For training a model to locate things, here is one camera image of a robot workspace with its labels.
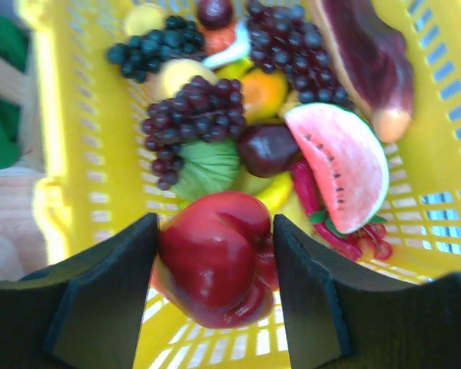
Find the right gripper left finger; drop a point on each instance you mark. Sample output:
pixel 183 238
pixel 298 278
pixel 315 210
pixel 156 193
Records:
pixel 83 312

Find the dark red fig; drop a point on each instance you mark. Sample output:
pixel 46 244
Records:
pixel 215 14

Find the yellow plastic basket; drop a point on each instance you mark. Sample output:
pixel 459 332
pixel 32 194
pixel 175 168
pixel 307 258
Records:
pixel 97 175

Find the watermelon slice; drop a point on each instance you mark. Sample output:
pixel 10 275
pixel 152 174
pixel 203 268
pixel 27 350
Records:
pixel 347 160

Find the brown sweet potato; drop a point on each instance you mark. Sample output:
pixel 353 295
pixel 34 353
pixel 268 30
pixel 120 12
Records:
pixel 369 58

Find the dark red apple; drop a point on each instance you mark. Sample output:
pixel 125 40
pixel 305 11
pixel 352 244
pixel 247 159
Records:
pixel 267 149

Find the green cabbage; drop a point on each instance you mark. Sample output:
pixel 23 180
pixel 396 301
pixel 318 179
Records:
pixel 208 168

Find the blue black grape bunch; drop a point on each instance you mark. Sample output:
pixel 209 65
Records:
pixel 142 55

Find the orange fruit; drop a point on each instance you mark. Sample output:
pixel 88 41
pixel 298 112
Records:
pixel 263 94

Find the dark purple grape bunch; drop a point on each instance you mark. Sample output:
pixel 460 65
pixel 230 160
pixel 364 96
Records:
pixel 283 40

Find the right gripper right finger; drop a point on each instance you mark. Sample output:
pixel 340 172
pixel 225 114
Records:
pixel 339 314

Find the red bell pepper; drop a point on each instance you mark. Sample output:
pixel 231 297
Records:
pixel 216 261

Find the red chili pepper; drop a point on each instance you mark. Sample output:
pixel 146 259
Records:
pixel 306 189

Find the yellow banana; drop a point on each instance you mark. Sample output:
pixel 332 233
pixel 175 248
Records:
pixel 277 193

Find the yellow mango fruit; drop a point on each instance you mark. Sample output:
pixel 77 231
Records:
pixel 176 73

